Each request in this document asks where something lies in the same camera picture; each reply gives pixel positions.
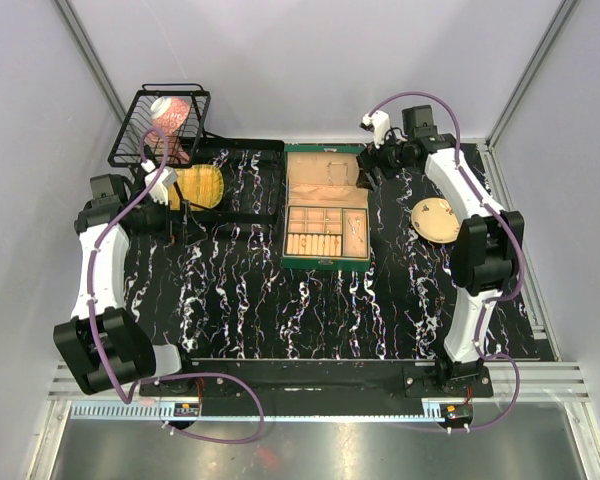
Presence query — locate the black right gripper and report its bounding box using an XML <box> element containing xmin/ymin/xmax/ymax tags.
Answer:
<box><xmin>354</xmin><ymin>128</ymin><xmax>410</xmax><ymax>193</ymax></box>

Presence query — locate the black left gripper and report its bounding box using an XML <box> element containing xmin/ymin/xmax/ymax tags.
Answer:
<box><xmin>131</xmin><ymin>189</ymin><xmax>207</xmax><ymax>248</ymax></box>

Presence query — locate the rhinestone silver necklace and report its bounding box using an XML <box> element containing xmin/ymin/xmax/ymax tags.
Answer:
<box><xmin>345</xmin><ymin>212</ymin><xmax>366</xmax><ymax>246</ymax></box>

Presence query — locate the green jewelry tray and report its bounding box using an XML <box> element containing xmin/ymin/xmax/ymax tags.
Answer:
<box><xmin>284</xmin><ymin>206</ymin><xmax>370</xmax><ymax>260</ymax></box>

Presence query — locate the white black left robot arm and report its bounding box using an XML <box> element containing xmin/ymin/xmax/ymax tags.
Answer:
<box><xmin>53</xmin><ymin>168</ymin><xmax>196</xmax><ymax>396</ymax></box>

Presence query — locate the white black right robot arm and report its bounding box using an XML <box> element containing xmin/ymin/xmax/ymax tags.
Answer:
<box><xmin>357</xmin><ymin>105</ymin><xmax>524</xmax><ymax>397</ymax></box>

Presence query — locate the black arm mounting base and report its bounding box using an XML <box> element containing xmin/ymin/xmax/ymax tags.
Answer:
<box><xmin>139</xmin><ymin>357</ymin><xmax>496</xmax><ymax>419</ymax></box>

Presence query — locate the green jewelry box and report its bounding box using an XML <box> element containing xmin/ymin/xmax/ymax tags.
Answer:
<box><xmin>281</xmin><ymin>144</ymin><xmax>371</xmax><ymax>272</ymax></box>

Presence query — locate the yellow woven tray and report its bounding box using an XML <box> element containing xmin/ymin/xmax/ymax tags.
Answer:
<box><xmin>169</xmin><ymin>164</ymin><xmax>224</xmax><ymax>211</ymax></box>

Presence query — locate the black marble pattern mat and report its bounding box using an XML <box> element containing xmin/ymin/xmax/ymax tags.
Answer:
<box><xmin>125</xmin><ymin>173</ymin><xmax>456</xmax><ymax>360</ymax></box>

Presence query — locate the cream round plate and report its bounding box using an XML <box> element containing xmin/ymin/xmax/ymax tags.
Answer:
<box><xmin>411</xmin><ymin>197</ymin><xmax>460</xmax><ymax>244</ymax></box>

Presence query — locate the red patterned cup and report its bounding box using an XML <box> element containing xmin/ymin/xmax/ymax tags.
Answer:
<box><xmin>145</xmin><ymin>97</ymin><xmax>191</xmax><ymax>165</ymax></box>

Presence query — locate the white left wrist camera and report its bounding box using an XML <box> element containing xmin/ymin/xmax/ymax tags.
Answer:
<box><xmin>141</xmin><ymin>161</ymin><xmax>178</xmax><ymax>205</ymax></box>

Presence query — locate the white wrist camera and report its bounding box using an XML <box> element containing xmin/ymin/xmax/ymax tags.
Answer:
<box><xmin>360</xmin><ymin>110</ymin><xmax>391</xmax><ymax>149</ymax></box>
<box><xmin>141</xmin><ymin>161</ymin><xmax>178</xmax><ymax>205</ymax></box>

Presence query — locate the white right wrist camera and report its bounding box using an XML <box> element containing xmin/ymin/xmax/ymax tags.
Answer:
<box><xmin>360</xmin><ymin>110</ymin><xmax>391</xmax><ymax>149</ymax></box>

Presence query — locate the black wire dish rack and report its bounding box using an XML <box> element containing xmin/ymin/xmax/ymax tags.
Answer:
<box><xmin>108</xmin><ymin>83</ymin><xmax>285</xmax><ymax>226</ymax></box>

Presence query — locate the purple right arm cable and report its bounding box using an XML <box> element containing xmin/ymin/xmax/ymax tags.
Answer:
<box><xmin>367</xmin><ymin>91</ymin><xmax>526</xmax><ymax>434</ymax></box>

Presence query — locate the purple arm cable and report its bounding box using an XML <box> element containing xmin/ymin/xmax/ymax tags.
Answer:
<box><xmin>367</xmin><ymin>91</ymin><xmax>526</xmax><ymax>434</ymax></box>
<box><xmin>87</xmin><ymin>127</ymin><xmax>266</xmax><ymax>445</ymax></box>

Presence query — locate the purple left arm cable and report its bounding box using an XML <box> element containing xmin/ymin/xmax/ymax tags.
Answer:
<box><xmin>87</xmin><ymin>127</ymin><xmax>266</xmax><ymax>445</ymax></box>

